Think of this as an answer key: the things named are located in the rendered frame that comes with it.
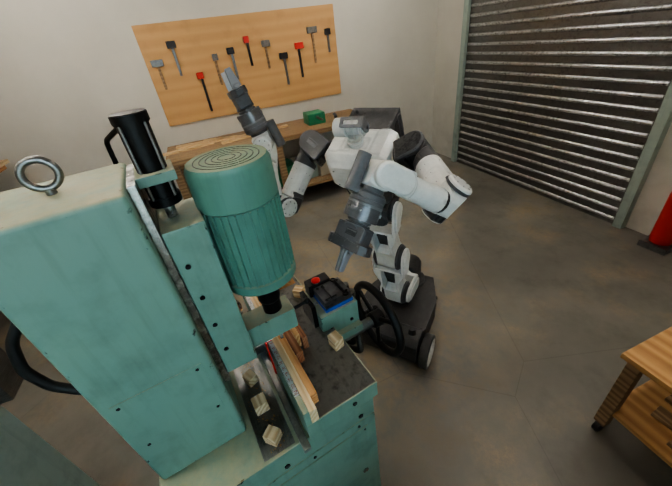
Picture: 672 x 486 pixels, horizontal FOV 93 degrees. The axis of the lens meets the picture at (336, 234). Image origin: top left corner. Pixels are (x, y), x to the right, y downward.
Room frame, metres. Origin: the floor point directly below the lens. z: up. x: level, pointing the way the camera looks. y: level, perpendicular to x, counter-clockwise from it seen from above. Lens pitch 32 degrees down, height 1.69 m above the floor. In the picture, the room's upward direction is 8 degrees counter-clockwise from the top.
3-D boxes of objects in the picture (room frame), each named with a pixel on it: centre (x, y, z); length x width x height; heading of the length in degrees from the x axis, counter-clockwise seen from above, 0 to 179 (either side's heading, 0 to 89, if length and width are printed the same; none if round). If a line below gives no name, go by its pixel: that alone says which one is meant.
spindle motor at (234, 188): (0.65, 0.20, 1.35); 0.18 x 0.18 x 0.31
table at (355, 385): (0.74, 0.13, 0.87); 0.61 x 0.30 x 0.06; 26
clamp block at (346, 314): (0.78, 0.05, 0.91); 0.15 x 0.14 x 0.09; 26
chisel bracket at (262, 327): (0.64, 0.22, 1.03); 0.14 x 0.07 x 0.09; 116
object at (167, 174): (0.58, 0.33, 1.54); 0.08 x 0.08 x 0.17; 26
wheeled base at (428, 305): (1.49, -0.34, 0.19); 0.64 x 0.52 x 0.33; 146
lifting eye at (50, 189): (0.52, 0.46, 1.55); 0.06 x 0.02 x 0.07; 116
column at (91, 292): (0.52, 0.46, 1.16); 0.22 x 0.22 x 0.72; 26
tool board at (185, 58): (3.89, 0.64, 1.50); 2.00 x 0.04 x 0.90; 109
